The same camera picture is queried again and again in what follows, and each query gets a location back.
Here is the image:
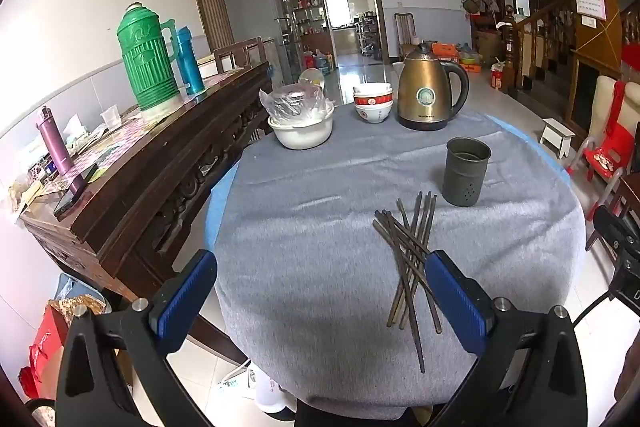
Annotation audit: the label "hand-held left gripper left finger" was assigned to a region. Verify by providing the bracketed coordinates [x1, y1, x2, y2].
[55, 249, 218, 427]

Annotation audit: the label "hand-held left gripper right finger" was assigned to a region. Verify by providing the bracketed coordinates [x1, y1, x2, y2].
[425, 249, 588, 427]

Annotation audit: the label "pile of dark chopsticks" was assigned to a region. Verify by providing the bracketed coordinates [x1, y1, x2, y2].
[372, 191, 443, 374]

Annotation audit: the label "grey metal chopstick holder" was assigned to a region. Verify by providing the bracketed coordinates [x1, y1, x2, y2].
[441, 137, 492, 208]

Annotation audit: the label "red plastic chair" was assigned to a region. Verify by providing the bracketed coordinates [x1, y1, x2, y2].
[565, 122, 640, 218]

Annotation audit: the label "blue table cover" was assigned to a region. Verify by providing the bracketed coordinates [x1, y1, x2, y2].
[205, 112, 573, 258]

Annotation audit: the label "dark wooden sideboard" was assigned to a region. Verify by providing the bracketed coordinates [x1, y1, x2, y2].
[17, 59, 273, 303]

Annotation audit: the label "small white stool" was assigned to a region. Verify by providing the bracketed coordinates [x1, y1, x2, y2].
[539, 118, 576, 159]

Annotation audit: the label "white floor appliance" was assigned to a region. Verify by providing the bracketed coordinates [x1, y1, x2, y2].
[250, 367, 296, 418]

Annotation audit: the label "cream chair with red tassel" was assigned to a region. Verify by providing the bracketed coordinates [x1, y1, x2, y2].
[587, 75, 640, 148]

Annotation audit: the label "grey tablecloth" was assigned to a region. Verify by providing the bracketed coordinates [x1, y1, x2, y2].
[214, 104, 587, 420]

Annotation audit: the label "red bag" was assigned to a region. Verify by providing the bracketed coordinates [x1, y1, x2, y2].
[20, 302, 71, 400]

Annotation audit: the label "black phone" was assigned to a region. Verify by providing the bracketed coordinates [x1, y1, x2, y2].
[53, 163, 99, 222]

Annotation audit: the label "clear plastic cup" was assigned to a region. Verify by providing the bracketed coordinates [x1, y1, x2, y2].
[100, 104, 122, 130]

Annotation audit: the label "white plastic basin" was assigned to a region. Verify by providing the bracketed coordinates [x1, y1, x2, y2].
[267, 112, 335, 151]

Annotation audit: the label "purple water bottle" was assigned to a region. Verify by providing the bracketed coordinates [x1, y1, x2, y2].
[35, 106, 76, 178]

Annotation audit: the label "brass electric kettle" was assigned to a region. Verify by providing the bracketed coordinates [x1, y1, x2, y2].
[397, 41, 471, 132]

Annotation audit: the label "wooden stair railing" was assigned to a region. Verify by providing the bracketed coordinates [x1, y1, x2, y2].
[502, 0, 576, 92]

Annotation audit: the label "white chest freezer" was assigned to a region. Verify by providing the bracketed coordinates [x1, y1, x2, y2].
[196, 55, 221, 80]

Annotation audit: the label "blue thermos bottle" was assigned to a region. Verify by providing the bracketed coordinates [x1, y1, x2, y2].
[175, 26, 206, 96]

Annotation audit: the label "green thermos flask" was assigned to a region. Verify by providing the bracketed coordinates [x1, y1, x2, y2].
[116, 3, 182, 112]

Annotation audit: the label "orange boxes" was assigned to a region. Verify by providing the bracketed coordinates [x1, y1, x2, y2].
[432, 42, 461, 62]

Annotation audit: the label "tall wooden chair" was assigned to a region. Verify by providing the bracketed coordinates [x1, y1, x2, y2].
[394, 13, 417, 60]

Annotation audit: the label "grey refrigerator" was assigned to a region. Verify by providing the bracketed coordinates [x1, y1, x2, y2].
[217, 0, 301, 88]

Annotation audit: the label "shelf of bottles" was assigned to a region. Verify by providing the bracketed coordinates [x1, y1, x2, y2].
[282, 0, 333, 52]

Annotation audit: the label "black cable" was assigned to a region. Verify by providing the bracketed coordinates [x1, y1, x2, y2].
[571, 289, 617, 328]

